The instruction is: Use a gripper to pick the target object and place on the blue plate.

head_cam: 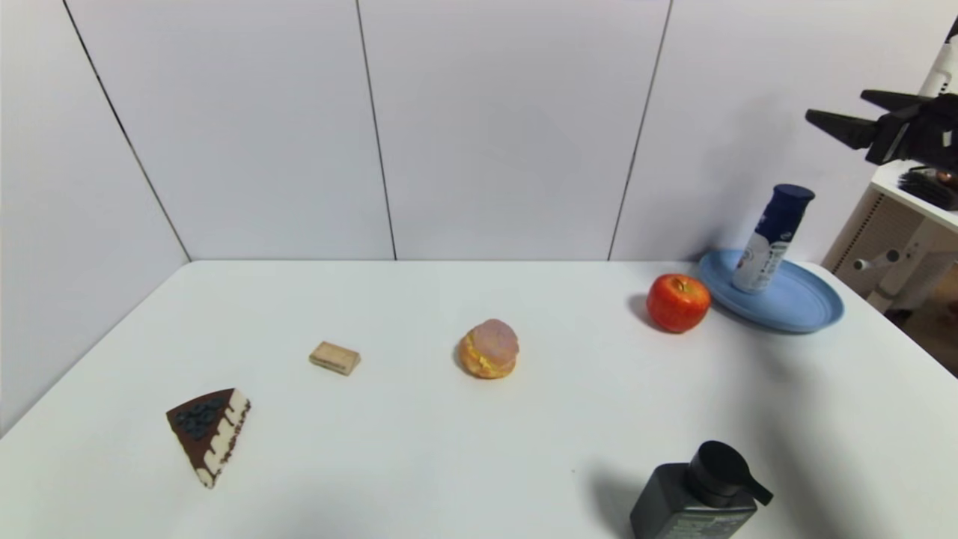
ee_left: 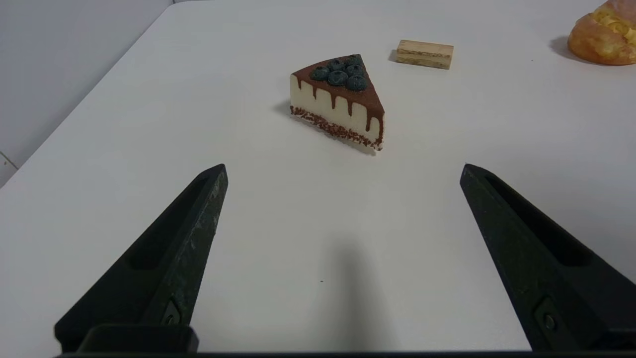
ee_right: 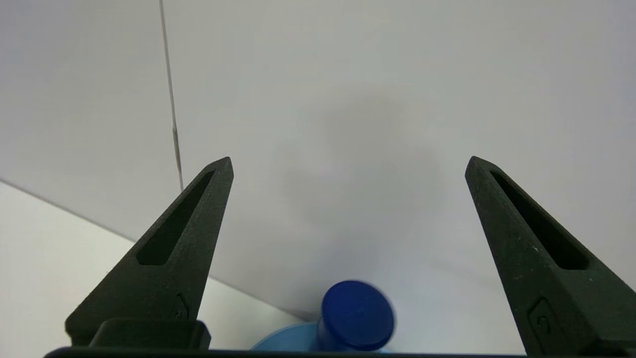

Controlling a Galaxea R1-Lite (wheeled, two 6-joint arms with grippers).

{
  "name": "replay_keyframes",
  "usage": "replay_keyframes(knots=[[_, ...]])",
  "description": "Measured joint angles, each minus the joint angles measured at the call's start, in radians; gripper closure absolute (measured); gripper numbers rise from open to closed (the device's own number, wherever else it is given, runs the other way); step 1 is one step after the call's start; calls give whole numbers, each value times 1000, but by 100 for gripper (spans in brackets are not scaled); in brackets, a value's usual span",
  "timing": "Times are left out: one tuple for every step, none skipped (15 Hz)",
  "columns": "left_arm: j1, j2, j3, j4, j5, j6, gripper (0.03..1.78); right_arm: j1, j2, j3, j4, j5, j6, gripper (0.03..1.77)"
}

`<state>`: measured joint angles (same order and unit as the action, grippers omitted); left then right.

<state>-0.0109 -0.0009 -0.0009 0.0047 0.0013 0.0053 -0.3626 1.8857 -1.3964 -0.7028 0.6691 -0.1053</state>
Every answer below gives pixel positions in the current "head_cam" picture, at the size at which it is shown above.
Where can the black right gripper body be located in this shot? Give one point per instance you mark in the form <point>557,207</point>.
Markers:
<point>892,136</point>

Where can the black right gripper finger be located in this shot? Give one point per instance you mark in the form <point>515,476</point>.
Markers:
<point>894,100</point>
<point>846,129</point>

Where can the blue capped white bottle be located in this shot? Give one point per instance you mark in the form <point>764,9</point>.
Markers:
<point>771,236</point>

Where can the brown round object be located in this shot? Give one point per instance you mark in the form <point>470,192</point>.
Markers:
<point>949,177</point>

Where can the blue plate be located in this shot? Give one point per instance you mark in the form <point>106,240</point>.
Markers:
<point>804,299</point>

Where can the black bristle brush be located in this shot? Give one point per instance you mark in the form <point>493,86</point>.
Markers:
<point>928,189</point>

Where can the white desk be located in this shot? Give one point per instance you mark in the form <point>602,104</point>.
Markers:
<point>917,251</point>

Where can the red apple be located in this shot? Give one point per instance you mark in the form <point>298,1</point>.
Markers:
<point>677,303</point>

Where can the black pump bottle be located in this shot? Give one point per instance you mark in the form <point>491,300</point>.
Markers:
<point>688,505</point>

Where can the pink topped cream puff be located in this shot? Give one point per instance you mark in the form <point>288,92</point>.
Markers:
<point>490,348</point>

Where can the tan rectangular biscuit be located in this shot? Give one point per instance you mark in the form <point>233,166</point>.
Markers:
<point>334,357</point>

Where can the chocolate blueberry cake slice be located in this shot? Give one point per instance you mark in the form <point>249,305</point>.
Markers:
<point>202,430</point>

